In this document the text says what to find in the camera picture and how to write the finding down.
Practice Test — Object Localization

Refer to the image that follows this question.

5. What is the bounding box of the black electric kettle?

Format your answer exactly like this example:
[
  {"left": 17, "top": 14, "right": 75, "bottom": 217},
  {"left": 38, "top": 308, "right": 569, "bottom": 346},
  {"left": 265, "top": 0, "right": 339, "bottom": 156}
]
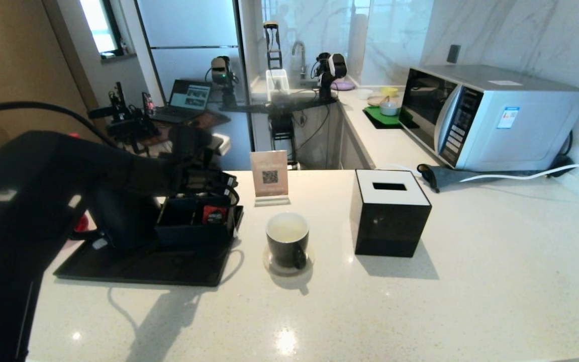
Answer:
[{"left": 86, "top": 189, "right": 162, "bottom": 250}]

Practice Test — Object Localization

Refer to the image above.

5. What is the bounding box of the brown wooden desk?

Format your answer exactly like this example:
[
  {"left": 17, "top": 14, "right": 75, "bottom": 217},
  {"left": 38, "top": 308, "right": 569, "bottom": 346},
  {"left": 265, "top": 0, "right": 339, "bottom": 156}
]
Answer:
[{"left": 136, "top": 112, "right": 231, "bottom": 151}]

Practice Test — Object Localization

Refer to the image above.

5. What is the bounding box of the red coffee sachet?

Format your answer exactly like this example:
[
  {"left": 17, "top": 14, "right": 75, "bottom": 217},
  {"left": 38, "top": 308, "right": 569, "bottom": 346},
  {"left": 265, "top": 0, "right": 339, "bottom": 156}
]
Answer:
[{"left": 202, "top": 205, "right": 229, "bottom": 225}]

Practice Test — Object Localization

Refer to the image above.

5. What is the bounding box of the black laptop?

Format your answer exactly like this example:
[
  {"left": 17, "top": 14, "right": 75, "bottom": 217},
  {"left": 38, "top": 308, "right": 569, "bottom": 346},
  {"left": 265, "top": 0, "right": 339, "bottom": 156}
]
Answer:
[{"left": 151, "top": 79, "right": 212, "bottom": 125}]

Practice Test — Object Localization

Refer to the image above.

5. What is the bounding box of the black compartment organizer box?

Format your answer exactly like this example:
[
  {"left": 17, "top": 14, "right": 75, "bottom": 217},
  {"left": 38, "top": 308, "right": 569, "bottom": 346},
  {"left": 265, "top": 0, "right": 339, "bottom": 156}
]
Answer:
[{"left": 155, "top": 194, "right": 238, "bottom": 248}]

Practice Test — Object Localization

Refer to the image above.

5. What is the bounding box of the black desk mounted device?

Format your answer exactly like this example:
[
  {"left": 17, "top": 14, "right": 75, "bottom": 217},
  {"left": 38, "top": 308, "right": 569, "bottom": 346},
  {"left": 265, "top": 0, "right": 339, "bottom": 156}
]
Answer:
[{"left": 87, "top": 82, "right": 161, "bottom": 151}]

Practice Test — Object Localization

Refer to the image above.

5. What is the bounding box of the QR code acrylic sign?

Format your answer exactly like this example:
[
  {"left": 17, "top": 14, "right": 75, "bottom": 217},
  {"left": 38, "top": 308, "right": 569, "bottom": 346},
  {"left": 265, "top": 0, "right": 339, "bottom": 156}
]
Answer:
[{"left": 250, "top": 150, "right": 291, "bottom": 208}]

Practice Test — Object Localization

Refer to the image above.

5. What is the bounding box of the black background robot stand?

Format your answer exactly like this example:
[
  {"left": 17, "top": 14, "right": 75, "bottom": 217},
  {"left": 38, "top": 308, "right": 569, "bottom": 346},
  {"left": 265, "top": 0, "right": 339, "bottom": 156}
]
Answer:
[{"left": 222, "top": 97, "right": 339, "bottom": 170}]

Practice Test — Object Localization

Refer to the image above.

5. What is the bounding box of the black sensor head green light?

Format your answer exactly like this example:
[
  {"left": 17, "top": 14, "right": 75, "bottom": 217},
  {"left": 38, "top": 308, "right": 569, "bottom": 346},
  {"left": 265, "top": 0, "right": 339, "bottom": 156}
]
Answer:
[{"left": 211, "top": 56, "right": 237, "bottom": 109}]

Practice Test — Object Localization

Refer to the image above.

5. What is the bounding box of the black serving tray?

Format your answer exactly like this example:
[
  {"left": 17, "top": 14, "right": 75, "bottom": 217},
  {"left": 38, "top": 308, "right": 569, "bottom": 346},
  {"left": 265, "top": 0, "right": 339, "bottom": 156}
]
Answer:
[{"left": 52, "top": 204, "right": 245, "bottom": 287}]

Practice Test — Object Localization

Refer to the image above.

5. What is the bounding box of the white plastic rack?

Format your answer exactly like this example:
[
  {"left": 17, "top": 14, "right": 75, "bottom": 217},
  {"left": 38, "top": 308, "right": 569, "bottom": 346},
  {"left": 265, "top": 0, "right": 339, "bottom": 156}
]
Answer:
[{"left": 266, "top": 69, "right": 290, "bottom": 103}]

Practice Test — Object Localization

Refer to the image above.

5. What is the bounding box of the black mug white inside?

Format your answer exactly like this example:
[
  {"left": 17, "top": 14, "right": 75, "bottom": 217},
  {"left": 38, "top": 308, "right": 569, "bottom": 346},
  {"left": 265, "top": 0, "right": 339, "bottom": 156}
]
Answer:
[{"left": 266, "top": 212, "right": 311, "bottom": 269}]

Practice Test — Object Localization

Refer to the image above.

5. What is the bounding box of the silver refrigerator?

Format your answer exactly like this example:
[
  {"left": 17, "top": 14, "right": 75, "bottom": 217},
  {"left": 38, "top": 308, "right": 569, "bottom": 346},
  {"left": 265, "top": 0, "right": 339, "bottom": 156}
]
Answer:
[{"left": 136, "top": 0, "right": 252, "bottom": 171}]

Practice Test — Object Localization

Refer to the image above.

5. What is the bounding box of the chrome sink faucet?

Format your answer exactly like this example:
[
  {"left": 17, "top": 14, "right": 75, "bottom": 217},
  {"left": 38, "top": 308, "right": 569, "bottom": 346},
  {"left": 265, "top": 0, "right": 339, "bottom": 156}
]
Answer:
[{"left": 292, "top": 41, "right": 307, "bottom": 80}]

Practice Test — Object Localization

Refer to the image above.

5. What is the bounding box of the green mat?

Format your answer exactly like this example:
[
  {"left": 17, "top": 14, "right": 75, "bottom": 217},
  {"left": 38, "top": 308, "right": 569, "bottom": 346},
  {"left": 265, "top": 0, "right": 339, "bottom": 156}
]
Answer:
[{"left": 365, "top": 106, "right": 413, "bottom": 127}]

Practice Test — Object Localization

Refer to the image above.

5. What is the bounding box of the black tissue box white top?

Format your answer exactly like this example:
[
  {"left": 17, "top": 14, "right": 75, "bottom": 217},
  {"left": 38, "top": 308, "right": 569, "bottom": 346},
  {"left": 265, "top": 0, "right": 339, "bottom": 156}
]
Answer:
[{"left": 349, "top": 169, "right": 432, "bottom": 258}]

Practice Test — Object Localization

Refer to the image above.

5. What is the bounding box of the silver microwave oven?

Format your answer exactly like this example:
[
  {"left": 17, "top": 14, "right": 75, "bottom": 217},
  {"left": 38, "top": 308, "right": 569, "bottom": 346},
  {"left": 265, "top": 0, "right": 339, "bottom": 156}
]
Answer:
[{"left": 400, "top": 64, "right": 579, "bottom": 173}]

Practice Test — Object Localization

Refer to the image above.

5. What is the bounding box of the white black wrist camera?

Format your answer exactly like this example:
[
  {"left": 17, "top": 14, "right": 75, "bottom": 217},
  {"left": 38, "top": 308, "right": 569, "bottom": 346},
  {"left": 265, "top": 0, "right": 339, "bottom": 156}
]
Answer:
[{"left": 208, "top": 133, "right": 231, "bottom": 157}]

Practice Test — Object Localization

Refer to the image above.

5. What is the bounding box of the window with dark frame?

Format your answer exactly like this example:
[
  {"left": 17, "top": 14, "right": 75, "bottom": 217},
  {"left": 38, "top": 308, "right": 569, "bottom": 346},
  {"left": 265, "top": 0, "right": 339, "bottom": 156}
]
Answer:
[{"left": 79, "top": 0, "right": 124, "bottom": 60}]

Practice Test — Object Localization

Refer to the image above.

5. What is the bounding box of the white power cable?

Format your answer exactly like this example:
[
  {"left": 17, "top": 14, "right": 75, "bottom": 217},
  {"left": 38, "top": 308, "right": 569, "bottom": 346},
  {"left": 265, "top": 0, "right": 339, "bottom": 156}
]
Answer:
[{"left": 376, "top": 155, "right": 579, "bottom": 184}]

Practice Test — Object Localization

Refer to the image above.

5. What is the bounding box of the black power cable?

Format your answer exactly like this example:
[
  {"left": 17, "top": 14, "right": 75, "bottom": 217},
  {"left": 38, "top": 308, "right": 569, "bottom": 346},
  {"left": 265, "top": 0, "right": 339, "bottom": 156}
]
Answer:
[{"left": 546, "top": 131, "right": 579, "bottom": 174}]

